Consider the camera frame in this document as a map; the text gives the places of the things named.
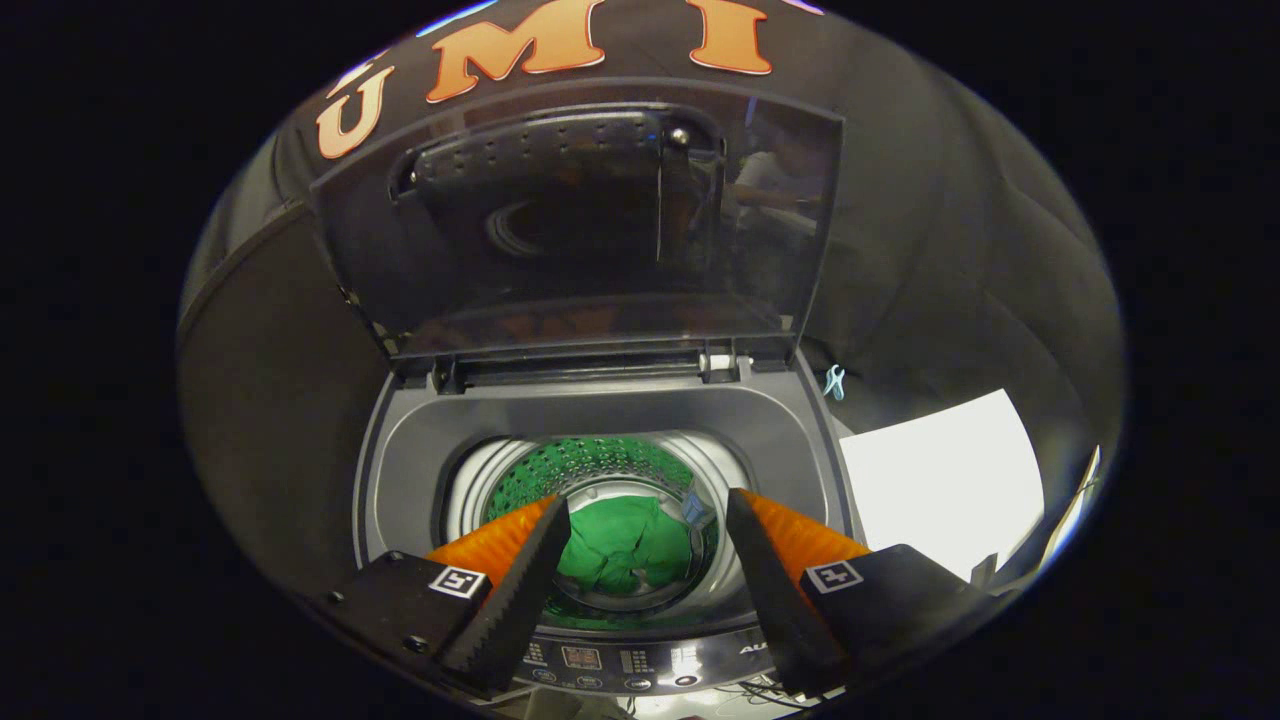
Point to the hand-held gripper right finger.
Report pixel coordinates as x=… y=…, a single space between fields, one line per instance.
x=775 y=600

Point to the white desk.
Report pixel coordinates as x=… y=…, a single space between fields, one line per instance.
x=1085 y=490

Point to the light blue clip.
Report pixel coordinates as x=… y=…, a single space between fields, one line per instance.
x=835 y=383

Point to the dark transparent washing machine lid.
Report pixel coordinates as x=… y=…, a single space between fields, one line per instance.
x=560 y=280

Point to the grey washing machine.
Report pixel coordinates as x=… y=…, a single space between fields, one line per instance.
x=600 y=410

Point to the white paper sheet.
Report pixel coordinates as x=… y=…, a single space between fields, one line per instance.
x=940 y=480

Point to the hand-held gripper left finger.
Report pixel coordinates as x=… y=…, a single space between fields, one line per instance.
x=530 y=600

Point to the green polo shirt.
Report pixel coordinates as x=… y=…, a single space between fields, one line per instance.
x=620 y=545

